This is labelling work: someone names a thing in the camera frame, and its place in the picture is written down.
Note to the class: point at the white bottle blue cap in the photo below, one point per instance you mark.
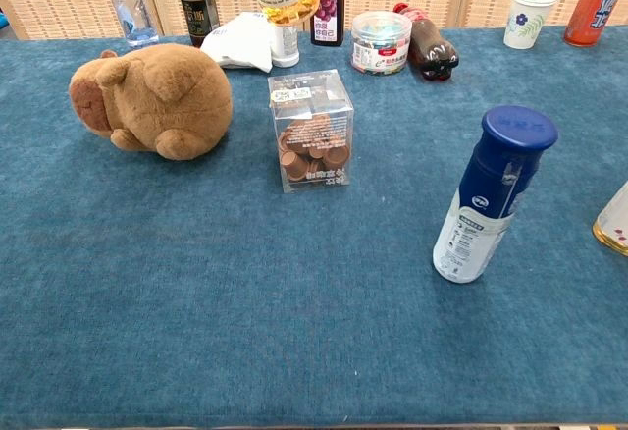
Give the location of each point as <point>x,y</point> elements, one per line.
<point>495,179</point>

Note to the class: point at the red can bottle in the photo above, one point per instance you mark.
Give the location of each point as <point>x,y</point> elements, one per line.
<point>596,8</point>

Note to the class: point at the brown capybara plush toy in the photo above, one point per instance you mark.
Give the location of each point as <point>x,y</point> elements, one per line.
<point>162,101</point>

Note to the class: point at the blue table cloth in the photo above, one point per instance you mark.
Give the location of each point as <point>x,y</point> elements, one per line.
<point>196,278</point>

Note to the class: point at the white paper cup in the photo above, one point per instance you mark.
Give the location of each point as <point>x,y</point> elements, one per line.
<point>527,22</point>

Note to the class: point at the tea bottle white cap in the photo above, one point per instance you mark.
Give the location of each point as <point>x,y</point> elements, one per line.
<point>613,226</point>

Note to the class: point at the cola bottle red cap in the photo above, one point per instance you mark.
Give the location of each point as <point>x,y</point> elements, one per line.
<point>432,52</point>

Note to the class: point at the clear box of brown capsules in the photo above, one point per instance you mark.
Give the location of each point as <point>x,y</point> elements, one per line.
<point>314,140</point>

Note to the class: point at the clear empty plastic bottle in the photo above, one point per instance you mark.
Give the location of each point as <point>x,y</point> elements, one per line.
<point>135,17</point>

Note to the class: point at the white pill bottle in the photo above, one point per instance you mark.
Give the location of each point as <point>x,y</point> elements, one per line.
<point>285,47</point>

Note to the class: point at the dark drink bottle black label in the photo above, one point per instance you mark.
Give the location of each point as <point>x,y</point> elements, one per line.
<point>196,8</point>

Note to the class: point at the grape juice bottle white cap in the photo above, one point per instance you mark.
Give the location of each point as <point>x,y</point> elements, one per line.
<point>329,13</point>

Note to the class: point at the white plastic bag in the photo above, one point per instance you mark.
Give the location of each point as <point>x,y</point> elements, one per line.
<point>240,42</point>

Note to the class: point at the clear tub of colourful clips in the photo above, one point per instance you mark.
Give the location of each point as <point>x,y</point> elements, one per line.
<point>380,47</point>

